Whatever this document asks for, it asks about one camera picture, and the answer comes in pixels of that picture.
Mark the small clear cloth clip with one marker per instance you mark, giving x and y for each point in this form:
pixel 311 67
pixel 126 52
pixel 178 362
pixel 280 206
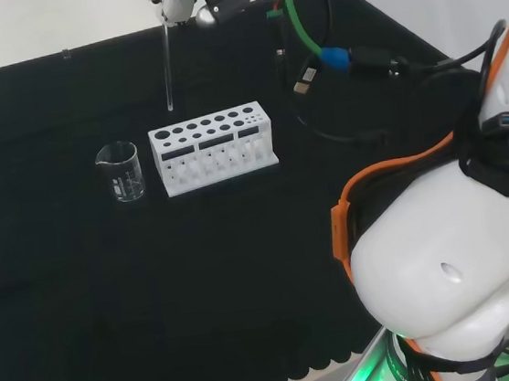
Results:
pixel 65 54

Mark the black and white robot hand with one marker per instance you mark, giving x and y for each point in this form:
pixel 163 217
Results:
pixel 175 4

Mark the black bench cloth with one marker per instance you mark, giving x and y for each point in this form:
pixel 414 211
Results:
pixel 109 285

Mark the white test tube rack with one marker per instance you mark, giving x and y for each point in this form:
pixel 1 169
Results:
pixel 267 129

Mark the clear glass beaker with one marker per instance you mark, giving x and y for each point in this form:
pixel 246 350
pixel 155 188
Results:
pixel 124 173

